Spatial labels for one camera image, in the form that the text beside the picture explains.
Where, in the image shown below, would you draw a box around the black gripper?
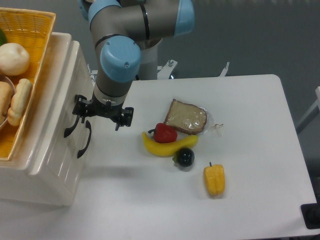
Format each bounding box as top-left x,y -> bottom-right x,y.
79,93 -> 134,131

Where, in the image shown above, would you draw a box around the white drawer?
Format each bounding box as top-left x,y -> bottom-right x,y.
30,41 -> 94,178

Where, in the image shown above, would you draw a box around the red bell pepper toy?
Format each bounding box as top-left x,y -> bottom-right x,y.
148,123 -> 178,144

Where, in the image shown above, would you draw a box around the yellow banana toy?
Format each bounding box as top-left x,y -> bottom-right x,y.
141,132 -> 199,157

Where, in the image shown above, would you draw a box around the bagged bread slice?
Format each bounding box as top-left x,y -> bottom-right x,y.
163,99 -> 224,135

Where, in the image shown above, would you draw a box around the black mangosteen toy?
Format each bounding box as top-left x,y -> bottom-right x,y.
172,147 -> 195,168

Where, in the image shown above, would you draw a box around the yellow bell pepper toy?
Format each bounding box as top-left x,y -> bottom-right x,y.
203,162 -> 226,196

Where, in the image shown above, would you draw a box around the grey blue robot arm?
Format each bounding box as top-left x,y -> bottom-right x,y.
72,0 -> 195,127

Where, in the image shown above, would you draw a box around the white drawer cabinet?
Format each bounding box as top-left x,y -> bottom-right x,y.
0,32 -> 94,206

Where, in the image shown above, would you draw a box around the beige bread roll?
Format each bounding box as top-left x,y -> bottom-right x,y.
7,78 -> 32,126

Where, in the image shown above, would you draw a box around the brown bread loaf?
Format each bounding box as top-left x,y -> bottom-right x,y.
0,81 -> 13,124

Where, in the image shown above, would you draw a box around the white round bun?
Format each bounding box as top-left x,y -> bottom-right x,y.
0,43 -> 31,76

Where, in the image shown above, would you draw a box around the grey bowl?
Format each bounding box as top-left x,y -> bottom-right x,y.
0,74 -> 16,130

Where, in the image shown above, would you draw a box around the yellow wicker basket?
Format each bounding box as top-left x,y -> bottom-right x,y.
0,7 -> 56,162

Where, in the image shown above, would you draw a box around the green vegetable toy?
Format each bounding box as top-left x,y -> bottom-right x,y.
0,29 -> 8,46

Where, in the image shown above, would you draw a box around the black device at edge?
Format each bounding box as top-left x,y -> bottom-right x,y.
300,203 -> 320,230

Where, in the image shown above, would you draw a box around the black lower drawer handle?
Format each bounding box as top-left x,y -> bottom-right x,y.
76,120 -> 92,159

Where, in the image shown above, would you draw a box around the black drawer handle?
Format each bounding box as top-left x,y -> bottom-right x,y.
76,120 -> 92,159
63,94 -> 82,139

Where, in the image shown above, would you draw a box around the black top drawer handle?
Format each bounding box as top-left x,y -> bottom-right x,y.
63,94 -> 82,139

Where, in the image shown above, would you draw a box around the white frame at right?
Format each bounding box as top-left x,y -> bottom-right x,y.
295,86 -> 320,135

